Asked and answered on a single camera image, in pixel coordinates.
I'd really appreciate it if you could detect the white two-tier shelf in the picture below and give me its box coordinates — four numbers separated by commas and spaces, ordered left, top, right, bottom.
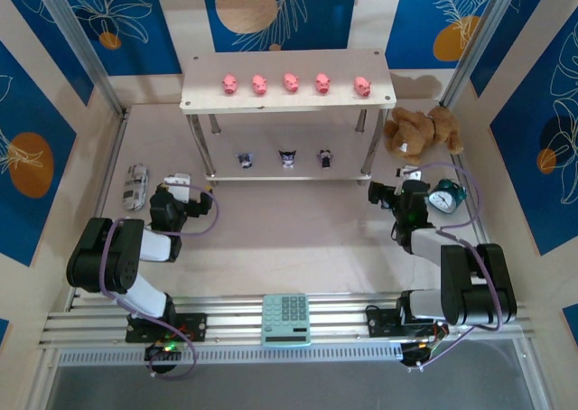
178, 48, 398, 189

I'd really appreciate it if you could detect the silver toy car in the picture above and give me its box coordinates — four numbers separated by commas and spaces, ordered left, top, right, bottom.
121, 163, 150, 212

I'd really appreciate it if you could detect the green alarm clock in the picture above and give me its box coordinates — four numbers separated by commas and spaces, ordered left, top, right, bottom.
426, 178, 468, 215

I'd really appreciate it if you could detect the brown teddy bear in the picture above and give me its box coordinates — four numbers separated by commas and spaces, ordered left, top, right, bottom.
383, 105, 466, 163

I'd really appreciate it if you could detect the black controller board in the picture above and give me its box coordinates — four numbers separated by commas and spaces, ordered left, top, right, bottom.
144, 342, 182, 362
400, 340, 438, 368

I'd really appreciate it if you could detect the mint green calculator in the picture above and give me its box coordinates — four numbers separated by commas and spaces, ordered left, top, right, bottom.
260, 294, 312, 349

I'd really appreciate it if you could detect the grey metal panel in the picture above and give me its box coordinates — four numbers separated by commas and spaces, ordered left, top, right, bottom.
42, 337, 543, 410

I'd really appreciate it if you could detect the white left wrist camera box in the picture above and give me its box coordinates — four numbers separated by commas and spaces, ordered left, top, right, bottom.
162, 172, 191, 201

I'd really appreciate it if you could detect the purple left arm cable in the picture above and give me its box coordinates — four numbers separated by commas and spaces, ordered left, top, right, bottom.
98, 183, 221, 381

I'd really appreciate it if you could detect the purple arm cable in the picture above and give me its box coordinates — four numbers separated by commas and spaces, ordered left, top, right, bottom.
98, 183, 221, 381
406, 161, 505, 370

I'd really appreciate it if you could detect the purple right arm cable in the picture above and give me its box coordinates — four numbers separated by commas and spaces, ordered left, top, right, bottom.
406, 161, 505, 370

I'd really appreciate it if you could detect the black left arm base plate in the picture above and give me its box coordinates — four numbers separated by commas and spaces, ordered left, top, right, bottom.
125, 312, 209, 343

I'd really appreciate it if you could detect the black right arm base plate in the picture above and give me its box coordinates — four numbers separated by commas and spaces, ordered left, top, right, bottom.
366, 308, 448, 339

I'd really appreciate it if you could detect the aluminium rail base frame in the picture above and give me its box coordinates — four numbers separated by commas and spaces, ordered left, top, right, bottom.
38, 292, 536, 350

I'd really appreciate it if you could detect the aluminium frame post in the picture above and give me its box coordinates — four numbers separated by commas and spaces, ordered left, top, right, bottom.
33, 0, 130, 117
438, 0, 520, 109

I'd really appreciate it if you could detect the slotted grey cable duct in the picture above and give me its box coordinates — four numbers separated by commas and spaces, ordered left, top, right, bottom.
57, 342, 406, 367

